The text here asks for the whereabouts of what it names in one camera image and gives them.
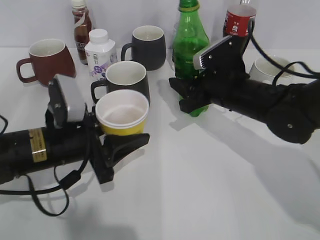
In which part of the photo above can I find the black camera cable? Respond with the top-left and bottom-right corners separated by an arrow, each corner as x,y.
247,17 -> 320,87
0,114 -> 98,217

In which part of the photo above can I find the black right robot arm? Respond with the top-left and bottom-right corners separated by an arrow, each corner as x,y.
169,59 -> 320,144

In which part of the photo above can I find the dark cola bottle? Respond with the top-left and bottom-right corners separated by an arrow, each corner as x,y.
223,3 -> 257,38

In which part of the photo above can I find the dark grey mug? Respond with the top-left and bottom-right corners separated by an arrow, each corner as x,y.
90,61 -> 151,104
120,25 -> 167,71

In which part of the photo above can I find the white ceramic mug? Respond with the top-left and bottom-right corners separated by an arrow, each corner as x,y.
249,57 -> 293,85

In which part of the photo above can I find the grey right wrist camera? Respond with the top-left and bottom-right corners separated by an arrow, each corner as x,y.
192,35 -> 247,76

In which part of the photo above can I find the black right camera cable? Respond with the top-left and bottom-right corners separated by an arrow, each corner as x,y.
247,17 -> 320,87

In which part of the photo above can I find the yellow paper cup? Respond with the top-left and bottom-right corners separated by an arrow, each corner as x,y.
95,89 -> 150,136

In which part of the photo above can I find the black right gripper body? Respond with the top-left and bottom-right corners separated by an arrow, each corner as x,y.
197,70 -> 250,108

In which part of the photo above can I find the white milk bottle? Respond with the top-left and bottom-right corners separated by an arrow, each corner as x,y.
84,28 -> 118,81

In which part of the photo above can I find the black left camera cable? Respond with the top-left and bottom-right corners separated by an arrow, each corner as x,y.
0,114 -> 98,217

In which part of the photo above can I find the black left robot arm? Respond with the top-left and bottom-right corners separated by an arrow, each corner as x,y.
0,111 -> 150,184

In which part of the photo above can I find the brown tea bottle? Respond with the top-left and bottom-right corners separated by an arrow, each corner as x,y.
71,0 -> 93,65

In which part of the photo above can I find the dark grey front mug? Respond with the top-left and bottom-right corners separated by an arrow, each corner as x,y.
90,61 -> 151,104

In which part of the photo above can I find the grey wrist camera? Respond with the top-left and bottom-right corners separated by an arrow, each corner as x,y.
192,35 -> 247,76
48,74 -> 86,128

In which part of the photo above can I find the green plastic bottle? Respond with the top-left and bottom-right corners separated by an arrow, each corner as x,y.
172,0 -> 211,118

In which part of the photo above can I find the dark grey rear mug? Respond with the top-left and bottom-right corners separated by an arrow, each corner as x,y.
120,25 -> 167,71

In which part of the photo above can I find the red ceramic mug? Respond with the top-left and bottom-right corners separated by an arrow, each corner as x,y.
16,38 -> 76,86

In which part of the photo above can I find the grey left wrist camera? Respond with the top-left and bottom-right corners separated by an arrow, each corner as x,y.
48,74 -> 86,128

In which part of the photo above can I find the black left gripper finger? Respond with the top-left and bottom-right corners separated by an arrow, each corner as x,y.
103,133 -> 150,172

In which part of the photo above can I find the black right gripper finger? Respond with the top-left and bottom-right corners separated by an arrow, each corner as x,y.
168,77 -> 208,100
179,96 -> 212,115

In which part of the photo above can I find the clear water bottle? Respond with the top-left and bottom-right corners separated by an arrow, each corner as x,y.
170,21 -> 179,71

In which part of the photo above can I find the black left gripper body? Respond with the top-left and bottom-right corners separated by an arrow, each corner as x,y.
83,112 -> 115,185

